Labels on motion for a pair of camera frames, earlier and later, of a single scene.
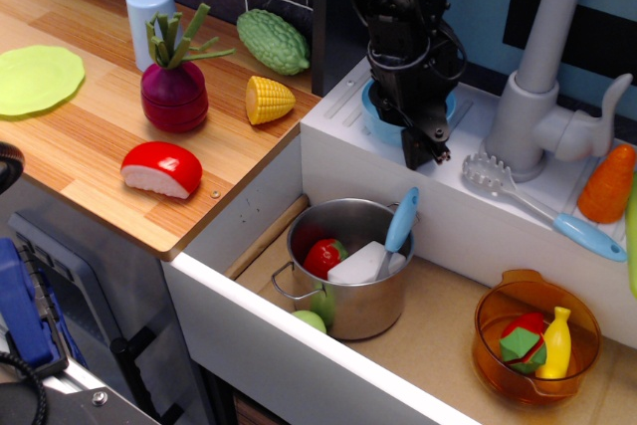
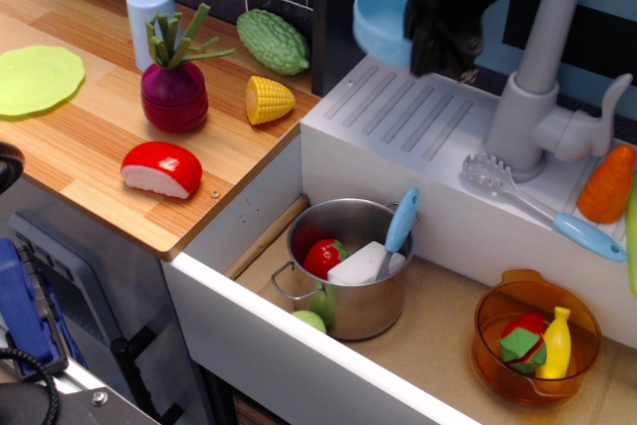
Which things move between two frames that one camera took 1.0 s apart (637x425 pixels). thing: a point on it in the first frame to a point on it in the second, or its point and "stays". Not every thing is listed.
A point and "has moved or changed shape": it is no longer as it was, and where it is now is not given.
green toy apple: x=310 y=319 stays
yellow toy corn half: x=266 y=100 stays
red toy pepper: x=322 y=255 stays
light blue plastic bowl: x=385 y=129 has moved or changed shape
